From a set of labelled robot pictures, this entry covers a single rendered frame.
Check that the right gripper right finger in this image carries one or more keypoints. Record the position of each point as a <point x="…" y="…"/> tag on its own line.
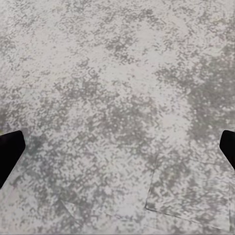
<point x="227" y="146"/>

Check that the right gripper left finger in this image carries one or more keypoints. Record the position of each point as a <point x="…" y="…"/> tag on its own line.
<point x="12" y="145"/>

